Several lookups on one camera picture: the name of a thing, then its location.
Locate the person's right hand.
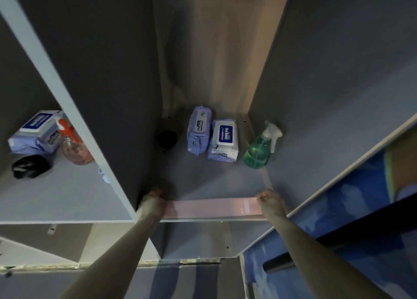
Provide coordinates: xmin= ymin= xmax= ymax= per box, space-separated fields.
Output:
xmin=255 ymin=188 xmax=288 ymax=224

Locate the person's left hand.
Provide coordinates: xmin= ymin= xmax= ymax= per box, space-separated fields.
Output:
xmin=136 ymin=187 xmax=168 ymax=224

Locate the green spray bottle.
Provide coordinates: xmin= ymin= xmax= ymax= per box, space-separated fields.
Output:
xmin=243 ymin=120 xmax=283 ymax=170

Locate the light blue cloth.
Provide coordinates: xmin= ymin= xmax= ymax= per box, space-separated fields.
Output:
xmin=97 ymin=167 xmax=112 ymax=184

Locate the pink resistance band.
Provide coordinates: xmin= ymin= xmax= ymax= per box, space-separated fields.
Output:
xmin=161 ymin=196 xmax=266 ymax=222

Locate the pink spray bottle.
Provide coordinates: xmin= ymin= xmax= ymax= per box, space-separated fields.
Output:
xmin=56 ymin=117 xmax=96 ymax=166

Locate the grey cubby shelf unit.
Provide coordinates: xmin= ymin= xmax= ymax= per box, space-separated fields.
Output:
xmin=0 ymin=0 xmax=417 ymax=273

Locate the person's right forearm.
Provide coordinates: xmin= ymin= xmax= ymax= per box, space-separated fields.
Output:
xmin=270 ymin=210 xmax=391 ymax=299

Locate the person's left forearm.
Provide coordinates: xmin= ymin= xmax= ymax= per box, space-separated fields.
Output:
xmin=58 ymin=214 xmax=157 ymax=299

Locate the black metal bar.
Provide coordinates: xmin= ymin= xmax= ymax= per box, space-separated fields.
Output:
xmin=262 ymin=194 xmax=417 ymax=274

